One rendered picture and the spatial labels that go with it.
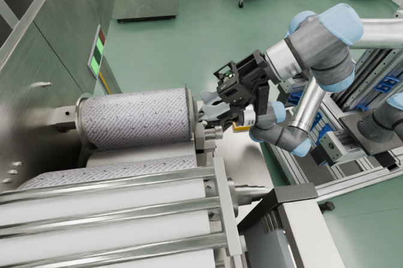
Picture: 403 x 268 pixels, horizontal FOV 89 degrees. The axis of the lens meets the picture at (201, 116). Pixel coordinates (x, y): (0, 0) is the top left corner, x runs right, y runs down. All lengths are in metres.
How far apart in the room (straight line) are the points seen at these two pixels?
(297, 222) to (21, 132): 0.49
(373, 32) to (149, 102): 0.57
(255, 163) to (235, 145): 0.11
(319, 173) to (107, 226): 1.65
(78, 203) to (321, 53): 0.44
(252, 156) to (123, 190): 0.68
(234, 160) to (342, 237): 1.27
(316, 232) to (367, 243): 1.78
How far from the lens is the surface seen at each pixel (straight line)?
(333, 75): 0.50
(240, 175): 0.85
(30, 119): 0.55
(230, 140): 0.91
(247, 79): 0.44
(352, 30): 0.44
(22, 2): 0.68
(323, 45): 0.43
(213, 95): 0.51
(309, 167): 1.78
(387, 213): 2.22
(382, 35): 0.71
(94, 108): 0.53
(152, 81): 2.46
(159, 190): 0.26
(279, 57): 0.43
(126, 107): 0.51
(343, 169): 1.91
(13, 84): 0.53
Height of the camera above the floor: 1.69
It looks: 55 degrees down
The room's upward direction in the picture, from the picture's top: straight up
